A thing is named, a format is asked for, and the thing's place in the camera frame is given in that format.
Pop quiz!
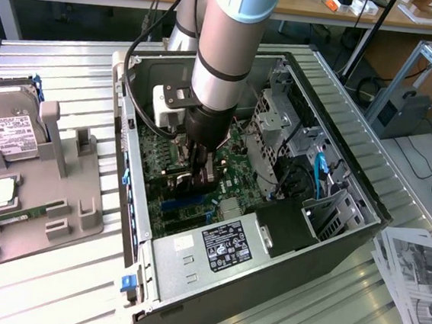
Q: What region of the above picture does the silver cpu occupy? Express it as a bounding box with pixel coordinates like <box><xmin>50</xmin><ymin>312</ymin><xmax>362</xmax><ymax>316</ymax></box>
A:
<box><xmin>0</xmin><ymin>177</ymin><xmax>22</xmax><ymax>215</ymax></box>

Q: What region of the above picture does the blue sata wire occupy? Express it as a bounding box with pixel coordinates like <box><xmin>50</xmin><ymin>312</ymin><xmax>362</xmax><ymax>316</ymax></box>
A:
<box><xmin>311</xmin><ymin>151</ymin><xmax>332</xmax><ymax>203</ymax></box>

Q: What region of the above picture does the dark grey equipment box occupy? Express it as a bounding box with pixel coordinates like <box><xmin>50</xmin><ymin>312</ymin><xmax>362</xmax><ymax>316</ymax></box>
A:
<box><xmin>370</xmin><ymin>85</ymin><xmax>432</xmax><ymax>144</ymax></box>

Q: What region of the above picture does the black tripod pole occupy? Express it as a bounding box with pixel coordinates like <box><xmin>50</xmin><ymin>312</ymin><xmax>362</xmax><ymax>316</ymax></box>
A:
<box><xmin>340</xmin><ymin>0</ymin><xmax>402</xmax><ymax>83</ymax></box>

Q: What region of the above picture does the black plastic fan shroud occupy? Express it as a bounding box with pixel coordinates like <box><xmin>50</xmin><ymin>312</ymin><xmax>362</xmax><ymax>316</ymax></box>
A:
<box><xmin>251</xmin><ymin>196</ymin><xmax>324</xmax><ymax>261</ymax></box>

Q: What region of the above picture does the green ram stick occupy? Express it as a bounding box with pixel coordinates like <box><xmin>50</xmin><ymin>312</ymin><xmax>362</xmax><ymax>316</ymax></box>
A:
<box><xmin>0</xmin><ymin>202</ymin><xmax>50</xmax><ymax>231</ymax></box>

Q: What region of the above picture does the silver perforated disk bay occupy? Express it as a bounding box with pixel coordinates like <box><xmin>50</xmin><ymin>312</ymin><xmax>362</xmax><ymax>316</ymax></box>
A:
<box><xmin>243</xmin><ymin>85</ymin><xmax>325</xmax><ymax>191</ymax></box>

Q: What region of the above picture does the black open pc case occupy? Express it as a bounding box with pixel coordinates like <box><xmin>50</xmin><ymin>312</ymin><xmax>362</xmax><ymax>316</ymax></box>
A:
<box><xmin>86</xmin><ymin>34</ymin><xmax>409</xmax><ymax>324</ymax></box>

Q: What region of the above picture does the stack of printed papers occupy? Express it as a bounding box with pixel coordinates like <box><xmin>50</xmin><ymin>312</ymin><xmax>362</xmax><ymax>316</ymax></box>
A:
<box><xmin>363</xmin><ymin>223</ymin><xmax>432</xmax><ymax>324</ymax></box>

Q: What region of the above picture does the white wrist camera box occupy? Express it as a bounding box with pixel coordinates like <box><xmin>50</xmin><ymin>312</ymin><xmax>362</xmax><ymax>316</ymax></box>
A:
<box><xmin>149</xmin><ymin>81</ymin><xmax>200</xmax><ymax>133</ymax></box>

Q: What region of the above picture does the silver cpu socket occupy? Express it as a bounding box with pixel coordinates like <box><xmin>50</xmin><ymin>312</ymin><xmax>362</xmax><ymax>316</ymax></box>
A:
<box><xmin>173</xmin><ymin>136</ymin><xmax>196</xmax><ymax>168</ymax></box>

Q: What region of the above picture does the silver chipset heatsink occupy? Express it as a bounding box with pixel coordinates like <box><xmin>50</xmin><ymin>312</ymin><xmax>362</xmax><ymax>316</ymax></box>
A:
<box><xmin>216</xmin><ymin>198</ymin><xmax>245</xmax><ymax>221</ymax></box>

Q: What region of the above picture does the white black device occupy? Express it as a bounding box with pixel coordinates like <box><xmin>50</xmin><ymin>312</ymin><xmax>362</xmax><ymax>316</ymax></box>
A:
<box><xmin>331</xmin><ymin>0</ymin><xmax>380</xmax><ymax>18</ymax></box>

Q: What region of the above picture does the hanging black cable with plug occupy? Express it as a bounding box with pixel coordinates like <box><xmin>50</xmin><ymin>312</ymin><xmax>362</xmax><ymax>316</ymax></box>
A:
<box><xmin>139</xmin><ymin>0</ymin><xmax>164</xmax><ymax>43</ymax></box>

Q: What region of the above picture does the blue case latch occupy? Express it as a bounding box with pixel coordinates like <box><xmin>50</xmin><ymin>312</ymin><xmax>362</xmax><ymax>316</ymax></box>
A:
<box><xmin>118</xmin><ymin>273</ymin><xmax>141</xmax><ymax>296</ymax></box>

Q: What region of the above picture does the blue expansion slot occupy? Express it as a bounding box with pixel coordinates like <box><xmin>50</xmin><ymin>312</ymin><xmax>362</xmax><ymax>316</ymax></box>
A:
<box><xmin>160</xmin><ymin>191</ymin><xmax>203</xmax><ymax>215</ymax></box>

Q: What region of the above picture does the grey parts rack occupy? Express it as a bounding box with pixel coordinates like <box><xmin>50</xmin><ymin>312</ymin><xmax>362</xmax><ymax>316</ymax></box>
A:
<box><xmin>0</xmin><ymin>95</ymin><xmax>116</xmax><ymax>286</ymax></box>

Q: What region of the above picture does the black long expansion slot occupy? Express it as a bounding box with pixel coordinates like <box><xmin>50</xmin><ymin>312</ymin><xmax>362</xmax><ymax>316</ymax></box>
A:
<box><xmin>163</xmin><ymin>206</ymin><xmax>212</xmax><ymax>229</ymax></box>
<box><xmin>166</xmin><ymin>217</ymin><xmax>213</xmax><ymax>242</ymax></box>

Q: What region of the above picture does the black wire bundle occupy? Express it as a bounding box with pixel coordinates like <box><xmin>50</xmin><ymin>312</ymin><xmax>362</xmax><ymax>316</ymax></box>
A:
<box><xmin>271</xmin><ymin>154</ymin><xmax>319</xmax><ymax>203</ymax></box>

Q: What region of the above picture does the black camera cable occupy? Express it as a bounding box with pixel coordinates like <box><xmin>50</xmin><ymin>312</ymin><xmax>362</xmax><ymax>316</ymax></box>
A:
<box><xmin>117</xmin><ymin>0</ymin><xmax>190</xmax><ymax>140</ymax></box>

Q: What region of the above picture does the green nvidia graphics card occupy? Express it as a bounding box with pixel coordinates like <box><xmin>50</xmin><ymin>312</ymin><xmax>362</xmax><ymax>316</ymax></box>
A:
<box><xmin>142</xmin><ymin>157</ymin><xmax>219</xmax><ymax>205</ymax></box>

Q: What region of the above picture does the silver hard disk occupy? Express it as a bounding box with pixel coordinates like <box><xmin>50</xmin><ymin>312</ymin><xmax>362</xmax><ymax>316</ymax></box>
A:
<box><xmin>0</xmin><ymin>70</ymin><xmax>55</xmax><ymax>165</ymax></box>

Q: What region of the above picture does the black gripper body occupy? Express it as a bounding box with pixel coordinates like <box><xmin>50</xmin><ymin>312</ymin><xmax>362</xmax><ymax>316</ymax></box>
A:
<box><xmin>181</xmin><ymin>101</ymin><xmax>238</xmax><ymax>155</ymax></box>

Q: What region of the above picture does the green motherboard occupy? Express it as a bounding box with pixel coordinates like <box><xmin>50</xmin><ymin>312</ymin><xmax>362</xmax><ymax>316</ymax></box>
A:
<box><xmin>127</xmin><ymin>107</ymin><xmax>282</xmax><ymax>252</ymax></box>

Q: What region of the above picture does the silver power supply unit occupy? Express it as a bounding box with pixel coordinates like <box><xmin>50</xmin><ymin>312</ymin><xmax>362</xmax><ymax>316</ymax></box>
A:
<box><xmin>142</xmin><ymin>200</ymin><xmax>279</xmax><ymax>316</ymax></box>

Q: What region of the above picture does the silver vented disk bay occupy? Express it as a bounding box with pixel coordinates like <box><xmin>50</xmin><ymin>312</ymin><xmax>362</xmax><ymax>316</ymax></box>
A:
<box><xmin>299</xmin><ymin>184</ymin><xmax>377</xmax><ymax>249</ymax></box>

